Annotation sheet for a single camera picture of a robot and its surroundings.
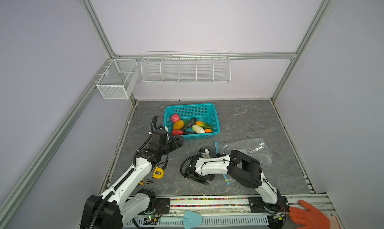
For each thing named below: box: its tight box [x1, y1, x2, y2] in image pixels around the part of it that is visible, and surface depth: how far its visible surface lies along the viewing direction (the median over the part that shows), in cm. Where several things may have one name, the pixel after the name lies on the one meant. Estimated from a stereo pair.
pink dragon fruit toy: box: [171, 113, 181, 123], surface depth 104 cm
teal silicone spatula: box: [159, 210, 203, 229], surface depth 72 cm
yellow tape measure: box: [152, 167, 164, 179], surface depth 84 cm
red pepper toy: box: [172, 130, 184, 136], surface depth 95 cm
